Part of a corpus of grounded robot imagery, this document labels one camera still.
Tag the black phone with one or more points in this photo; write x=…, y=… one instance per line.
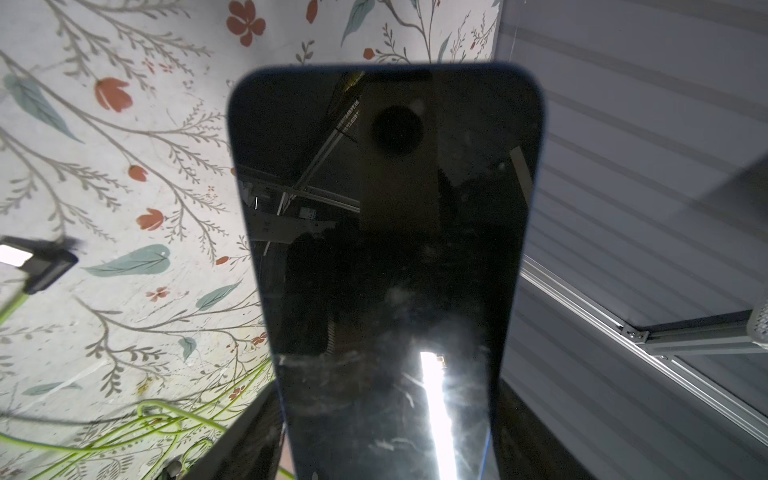
x=387, y=231

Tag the floral table mat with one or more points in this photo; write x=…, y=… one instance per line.
x=113, y=129

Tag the green wired earphones tangle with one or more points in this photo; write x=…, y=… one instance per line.
x=128, y=362

